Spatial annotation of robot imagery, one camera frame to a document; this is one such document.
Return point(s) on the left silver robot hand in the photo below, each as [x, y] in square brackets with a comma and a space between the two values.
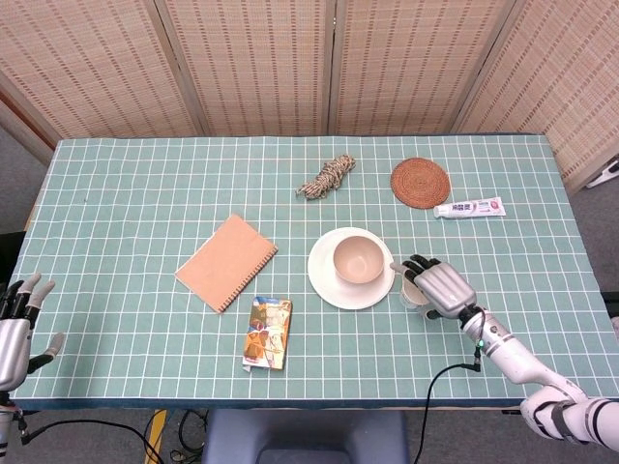
[12, 348]

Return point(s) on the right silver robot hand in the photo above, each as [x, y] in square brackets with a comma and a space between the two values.
[445, 287]

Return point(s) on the small white paper cup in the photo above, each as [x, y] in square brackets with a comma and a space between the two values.
[411, 295]

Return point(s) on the off-white bowl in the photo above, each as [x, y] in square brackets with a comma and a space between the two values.
[358, 261]

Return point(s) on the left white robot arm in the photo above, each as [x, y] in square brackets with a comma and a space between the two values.
[5, 425]

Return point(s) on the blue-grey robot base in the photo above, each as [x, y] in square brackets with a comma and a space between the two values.
[304, 435]

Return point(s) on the white plate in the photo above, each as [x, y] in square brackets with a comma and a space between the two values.
[321, 270]

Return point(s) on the white toothpaste tube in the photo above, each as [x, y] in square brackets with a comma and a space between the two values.
[474, 207]

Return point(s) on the brown woven rattan coaster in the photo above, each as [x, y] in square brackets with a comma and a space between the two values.
[421, 181]

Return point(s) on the orange snack box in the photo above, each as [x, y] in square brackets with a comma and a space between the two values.
[267, 333]

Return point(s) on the white screen foot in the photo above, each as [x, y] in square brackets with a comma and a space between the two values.
[604, 175]

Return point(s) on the green checked tablecloth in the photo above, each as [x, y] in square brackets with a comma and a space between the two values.
[145, 193]

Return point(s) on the brown spiral notebook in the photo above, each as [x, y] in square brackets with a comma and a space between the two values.
[225, 263]

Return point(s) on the bamboo folding screen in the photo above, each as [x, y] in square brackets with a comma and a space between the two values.
[261, 63]

